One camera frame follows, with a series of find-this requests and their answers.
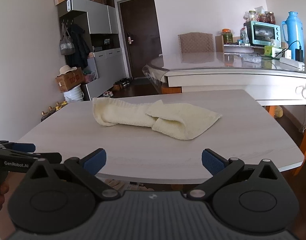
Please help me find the black cable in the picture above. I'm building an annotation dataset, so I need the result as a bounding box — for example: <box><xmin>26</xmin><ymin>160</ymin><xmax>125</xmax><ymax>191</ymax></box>
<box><xmin>275</xmin><ymin>41</ymin><xmax>300</xmax><ymax>59</ymax></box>

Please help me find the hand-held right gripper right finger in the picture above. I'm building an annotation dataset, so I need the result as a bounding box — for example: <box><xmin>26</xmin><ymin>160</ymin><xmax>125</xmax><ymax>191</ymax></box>
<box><xmin>187</xmin><ymin>148</ymin><xmax>284</xmax><ymax>202</ymax></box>

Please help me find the white glass-topped dining table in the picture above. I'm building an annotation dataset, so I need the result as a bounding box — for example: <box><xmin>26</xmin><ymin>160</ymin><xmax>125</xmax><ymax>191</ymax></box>
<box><xmin>142</xmin><ymin>51</ymin><xmax>306</xmax><ymax>118</ymax></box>

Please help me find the dark jacket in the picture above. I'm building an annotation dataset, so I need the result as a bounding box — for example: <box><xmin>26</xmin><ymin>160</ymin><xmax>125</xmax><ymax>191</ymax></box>
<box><xmin>68</xmin><ymin>24</ymin><xmax>91</xmax><ymax>68</ymax></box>

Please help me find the dark brown door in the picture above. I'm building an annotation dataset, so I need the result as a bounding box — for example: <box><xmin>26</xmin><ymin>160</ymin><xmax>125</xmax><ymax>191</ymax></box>
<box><xmin>118</xmin><ymin>0</ymin><xmax>164</xmax><ymax>81</ymax></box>

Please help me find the straw hat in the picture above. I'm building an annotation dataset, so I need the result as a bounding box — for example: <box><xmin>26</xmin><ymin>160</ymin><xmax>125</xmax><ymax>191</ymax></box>
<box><xmin>57</xmin><ymin>65</ymin><xmax>77</xmax><ymax>77</ymax></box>

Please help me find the wooden desktop shelf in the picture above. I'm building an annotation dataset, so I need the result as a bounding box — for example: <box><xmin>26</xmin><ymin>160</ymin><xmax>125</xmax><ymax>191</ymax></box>
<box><xmin>215</xmin><ymin>35</ymin><xmax>251</xmax><ymax>52</ymax></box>

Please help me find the white bucket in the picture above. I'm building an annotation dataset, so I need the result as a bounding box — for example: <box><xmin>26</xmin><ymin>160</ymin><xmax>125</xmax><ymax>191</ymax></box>
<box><xmin>63</xmin><ymin>84</ymin><xmax>84</xmax><ymax>103</ymax></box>

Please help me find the clear plastic bag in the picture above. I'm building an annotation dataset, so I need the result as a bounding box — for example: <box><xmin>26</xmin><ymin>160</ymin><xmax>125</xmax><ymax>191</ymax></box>
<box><xmin>242</xmin><ymin>55</ymin><xmax>263</xmax><ymax>63</ymax></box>

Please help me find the red-printed cardboard box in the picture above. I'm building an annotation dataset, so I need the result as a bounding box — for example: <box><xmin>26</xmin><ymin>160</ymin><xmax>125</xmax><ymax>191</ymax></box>
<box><xmin>55</xmin><ymin>68</ymin><xmax>85</xmax><ymax>93</ymax></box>

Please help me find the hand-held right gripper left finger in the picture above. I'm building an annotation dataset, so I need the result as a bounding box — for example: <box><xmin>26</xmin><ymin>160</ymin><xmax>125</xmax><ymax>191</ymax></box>
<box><xmin>26</xmin><ymin>148</ymin><xmax>119</xmax><ymax>202</ymax></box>

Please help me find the printed snack bag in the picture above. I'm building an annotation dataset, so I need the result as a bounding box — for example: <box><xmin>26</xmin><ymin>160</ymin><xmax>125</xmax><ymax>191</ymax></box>
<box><xmin>240</xmin><ymin>27</ymin><xmax>250</xmax><ymax>44</ymax></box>

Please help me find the small white box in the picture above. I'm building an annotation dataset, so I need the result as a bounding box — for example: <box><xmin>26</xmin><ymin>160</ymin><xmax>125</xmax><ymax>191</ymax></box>
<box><xmin>271</xmin><ymin>48</ymin><xmax>292</xmax><ymax>59</ymax></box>

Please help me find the row of shoes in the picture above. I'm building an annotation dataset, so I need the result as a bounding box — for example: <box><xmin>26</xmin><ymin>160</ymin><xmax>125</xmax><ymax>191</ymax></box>
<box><xmin>102</xmin><ymin>78</ymin><xmax>131</xmax><ymax>98</ymax></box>

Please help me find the blue thermos flask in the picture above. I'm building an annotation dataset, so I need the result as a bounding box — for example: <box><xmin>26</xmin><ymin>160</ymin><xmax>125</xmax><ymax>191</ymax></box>
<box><xmin>282</xmin><ymin>11</ymin><xmax>304</xmax><ymax>56</ymax></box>

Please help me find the grey tote bag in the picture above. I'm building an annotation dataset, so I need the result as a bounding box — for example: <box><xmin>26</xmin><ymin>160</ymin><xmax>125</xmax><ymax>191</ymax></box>
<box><xmin>59</xmin><ymin>24</ymin><xmax>76</xmax><ymax>56</ymax></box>

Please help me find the grey wall cabinet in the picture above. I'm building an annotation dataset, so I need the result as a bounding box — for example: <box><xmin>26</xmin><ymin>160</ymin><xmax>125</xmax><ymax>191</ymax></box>
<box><xmin>58</xmin><ymin>0</ymin><xmax>130</xmax><ymax>102</ymax></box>

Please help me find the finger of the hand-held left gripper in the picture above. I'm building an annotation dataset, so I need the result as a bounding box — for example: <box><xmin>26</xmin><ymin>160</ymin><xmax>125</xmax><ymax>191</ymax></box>
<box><xmin>30</xmin><ymin>152</ymin><xmax>62</xmax><ymax>165</ymax></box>
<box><xmin>0</xmin><ymin>141</ymin><xmax>36</xmax><ymax>154</ymax></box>

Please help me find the green tissue box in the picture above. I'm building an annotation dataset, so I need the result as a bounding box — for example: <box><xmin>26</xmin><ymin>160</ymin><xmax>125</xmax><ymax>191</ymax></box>
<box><xmin>264</xmin><ymin>45</ymin><xmax>282</xmax><ymax>56</ymax></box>

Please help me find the teal toaster oven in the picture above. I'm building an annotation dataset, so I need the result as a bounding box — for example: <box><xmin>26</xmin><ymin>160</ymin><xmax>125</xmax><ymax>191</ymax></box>
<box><xmin>243</xmin><ymin>21</ymin><xmax>281</xmax><ymax>47</ymax></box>

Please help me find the white power strip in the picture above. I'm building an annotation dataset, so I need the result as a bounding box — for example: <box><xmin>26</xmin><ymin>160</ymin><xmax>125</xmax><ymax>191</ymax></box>
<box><xmin>279</xmin><ymin>57</ymin><xmax>305</xmax><ymax>70</ymax></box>

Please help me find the orange-lidded glass jar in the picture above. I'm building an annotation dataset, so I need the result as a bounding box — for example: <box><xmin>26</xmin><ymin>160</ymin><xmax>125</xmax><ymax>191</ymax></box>
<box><xmin>222</xmin><ymin>29</ymin><xmax>234</xmax><ymax>44</ymax></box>

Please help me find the cream towel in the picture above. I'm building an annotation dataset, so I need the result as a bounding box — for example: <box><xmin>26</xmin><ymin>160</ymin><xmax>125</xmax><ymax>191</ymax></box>
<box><xmin>92</xmin><ymin>97</ymin><xmax>223</xmax><ymax>141</ymax></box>

